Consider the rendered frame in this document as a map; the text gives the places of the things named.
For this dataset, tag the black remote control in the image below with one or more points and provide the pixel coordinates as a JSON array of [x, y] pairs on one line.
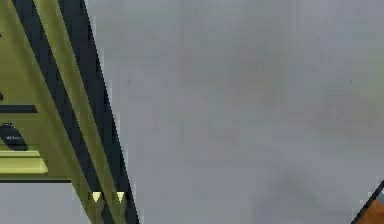
[[12, 136]]

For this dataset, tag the orange framed object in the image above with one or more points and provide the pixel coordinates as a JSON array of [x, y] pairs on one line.
[[373, 210]]

